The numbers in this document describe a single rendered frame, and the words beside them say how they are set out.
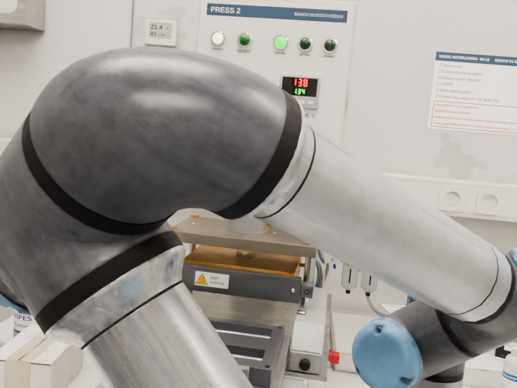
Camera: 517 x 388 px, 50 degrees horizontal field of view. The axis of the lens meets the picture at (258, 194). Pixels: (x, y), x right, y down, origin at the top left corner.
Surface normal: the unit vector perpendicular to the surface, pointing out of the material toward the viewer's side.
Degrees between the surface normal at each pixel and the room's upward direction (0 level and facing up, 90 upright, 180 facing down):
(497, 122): 90
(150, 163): 109
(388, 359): 90
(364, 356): 90
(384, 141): 90
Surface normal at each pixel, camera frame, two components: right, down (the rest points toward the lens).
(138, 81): 0.04, -0.47
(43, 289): -0.39, 0.14
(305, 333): -0.04, -0.69
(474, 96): -0.09, 0.11
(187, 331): 0.57, -0.49
